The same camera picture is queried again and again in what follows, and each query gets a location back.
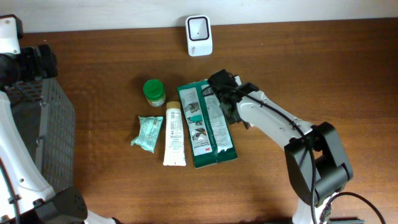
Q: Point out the grey plastic mesh basket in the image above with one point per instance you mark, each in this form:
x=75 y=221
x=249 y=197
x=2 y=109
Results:
x=45 y=119

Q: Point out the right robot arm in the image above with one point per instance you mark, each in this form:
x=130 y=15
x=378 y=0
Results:
x=317 y=163

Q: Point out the green 3M wipes package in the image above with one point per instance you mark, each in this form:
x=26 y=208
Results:
x=210 y=139

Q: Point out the white tube with tan cap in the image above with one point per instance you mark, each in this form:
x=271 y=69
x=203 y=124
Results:
x=174 y=136

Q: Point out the white barcode scanner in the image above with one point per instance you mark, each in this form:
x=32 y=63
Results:
x=199 y=36

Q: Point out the pale green tissue packet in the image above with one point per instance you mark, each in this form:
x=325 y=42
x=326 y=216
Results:
x=148 y=133

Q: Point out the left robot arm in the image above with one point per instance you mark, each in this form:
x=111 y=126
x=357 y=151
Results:
x=26 y=197

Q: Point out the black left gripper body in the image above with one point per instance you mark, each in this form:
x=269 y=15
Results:
x=29 y=67

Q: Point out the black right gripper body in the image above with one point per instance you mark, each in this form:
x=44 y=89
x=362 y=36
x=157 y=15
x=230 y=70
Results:
x=233 y=114

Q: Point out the green lid glass jar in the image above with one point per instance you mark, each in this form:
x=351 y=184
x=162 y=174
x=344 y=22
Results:
x=154 y=92

